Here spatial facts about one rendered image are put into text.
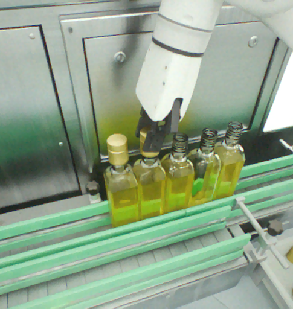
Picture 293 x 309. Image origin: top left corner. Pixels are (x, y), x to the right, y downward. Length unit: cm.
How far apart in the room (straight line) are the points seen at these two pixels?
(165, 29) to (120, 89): 21
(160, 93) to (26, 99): 29
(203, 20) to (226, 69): 28
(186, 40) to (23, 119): 37
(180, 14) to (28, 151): 44
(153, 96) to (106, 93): 17
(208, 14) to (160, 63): 8
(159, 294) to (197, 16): 49
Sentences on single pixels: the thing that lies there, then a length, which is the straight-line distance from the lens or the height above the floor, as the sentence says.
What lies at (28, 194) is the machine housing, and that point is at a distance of 73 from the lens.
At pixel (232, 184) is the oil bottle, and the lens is 62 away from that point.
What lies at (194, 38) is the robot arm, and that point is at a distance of 36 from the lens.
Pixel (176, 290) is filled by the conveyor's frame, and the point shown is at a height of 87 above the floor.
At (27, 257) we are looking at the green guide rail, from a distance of 58.
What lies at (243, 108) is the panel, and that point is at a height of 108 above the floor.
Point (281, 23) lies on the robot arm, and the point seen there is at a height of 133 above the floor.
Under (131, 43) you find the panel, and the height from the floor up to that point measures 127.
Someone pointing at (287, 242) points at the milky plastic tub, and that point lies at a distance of 77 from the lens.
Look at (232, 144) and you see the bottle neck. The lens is 55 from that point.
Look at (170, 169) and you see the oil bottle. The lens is 50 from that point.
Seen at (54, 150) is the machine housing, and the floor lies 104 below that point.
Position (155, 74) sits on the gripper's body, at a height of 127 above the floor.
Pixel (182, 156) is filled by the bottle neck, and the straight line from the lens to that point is 49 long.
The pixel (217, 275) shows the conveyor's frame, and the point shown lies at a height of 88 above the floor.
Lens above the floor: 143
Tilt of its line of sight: 42 degrees down
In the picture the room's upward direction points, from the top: straight up
